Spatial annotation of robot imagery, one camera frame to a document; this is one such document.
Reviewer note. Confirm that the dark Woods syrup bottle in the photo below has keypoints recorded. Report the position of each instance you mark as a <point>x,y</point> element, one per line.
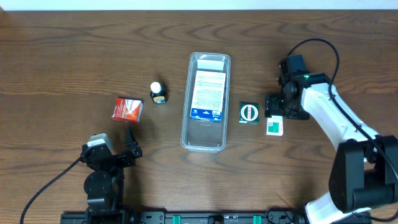
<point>157,93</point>

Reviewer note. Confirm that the blue Kool Fever box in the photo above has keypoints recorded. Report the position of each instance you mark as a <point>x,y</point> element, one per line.
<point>208,96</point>

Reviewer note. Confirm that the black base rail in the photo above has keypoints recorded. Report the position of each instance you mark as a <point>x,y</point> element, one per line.
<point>268,217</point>

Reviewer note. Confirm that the red Panadol box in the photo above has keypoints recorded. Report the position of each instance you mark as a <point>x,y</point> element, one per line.
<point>128,110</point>

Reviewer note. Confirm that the clear plastic container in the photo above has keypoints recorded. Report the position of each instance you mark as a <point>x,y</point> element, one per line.
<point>198,135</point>

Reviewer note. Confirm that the green Zam-Buk box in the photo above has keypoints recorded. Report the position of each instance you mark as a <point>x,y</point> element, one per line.
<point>248,113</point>

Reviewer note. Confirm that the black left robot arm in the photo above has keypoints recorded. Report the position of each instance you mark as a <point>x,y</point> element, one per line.
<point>105,185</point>

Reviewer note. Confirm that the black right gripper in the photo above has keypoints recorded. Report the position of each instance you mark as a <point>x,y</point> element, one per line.
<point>273,106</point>

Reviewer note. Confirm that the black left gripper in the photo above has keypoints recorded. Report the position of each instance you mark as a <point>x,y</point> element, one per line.
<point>116,158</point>

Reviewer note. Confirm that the white green medicine box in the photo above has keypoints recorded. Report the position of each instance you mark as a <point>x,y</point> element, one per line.
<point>274,126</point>

